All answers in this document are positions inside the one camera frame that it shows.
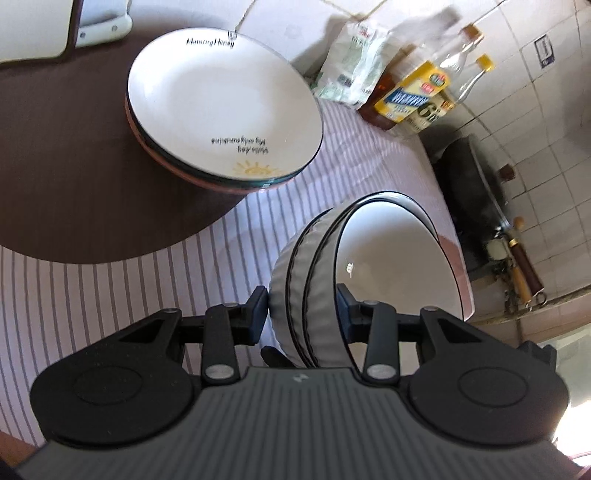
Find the clear vinegar bottle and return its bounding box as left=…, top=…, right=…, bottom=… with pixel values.
left=406, top=54, right=495, bottom=134

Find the white salt bag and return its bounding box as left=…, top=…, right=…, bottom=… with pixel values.
left=316, top=21, right=393, bottom=104

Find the black frying pan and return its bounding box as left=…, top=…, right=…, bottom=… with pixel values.
left=434, top=134, right=543, bottom=296

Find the grey wall sticker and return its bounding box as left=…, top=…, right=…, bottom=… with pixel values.
left=533, top=37, right=561, bottom=68

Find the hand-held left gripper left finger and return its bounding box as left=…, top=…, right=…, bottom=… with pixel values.
left=120, top=286, right=269, bottom=384

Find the white plate with black rim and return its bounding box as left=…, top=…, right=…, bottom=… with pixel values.
left=127, top=28, right=324, bottom=182

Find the white cutting board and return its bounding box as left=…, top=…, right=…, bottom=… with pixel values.
left=0, top=0, right=84, bottom=65

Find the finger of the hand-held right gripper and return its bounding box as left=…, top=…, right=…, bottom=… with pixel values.
left=261, top=346, right=296, bottom=368

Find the yellow label oil bottle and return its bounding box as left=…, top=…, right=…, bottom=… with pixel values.
left=358, top=23, right=483, bottom=132

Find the white knife handle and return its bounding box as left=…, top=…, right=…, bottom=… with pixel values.
left=76, top=0, right=134, bottom=47

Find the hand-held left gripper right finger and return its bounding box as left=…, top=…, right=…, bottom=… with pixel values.
left=337, top=284, right=490, bottom=381

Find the brown table mat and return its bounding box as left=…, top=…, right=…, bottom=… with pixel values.
left=0, top=18, right=259, bottom=264

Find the pink striped table cloth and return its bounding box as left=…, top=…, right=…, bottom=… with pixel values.
left=0, top=99, right=476, bottom=444

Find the black wok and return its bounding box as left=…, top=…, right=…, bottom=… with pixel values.
left=425, top=124, right=490, bottom=282
left=443, top=134, right=515, bottom=232

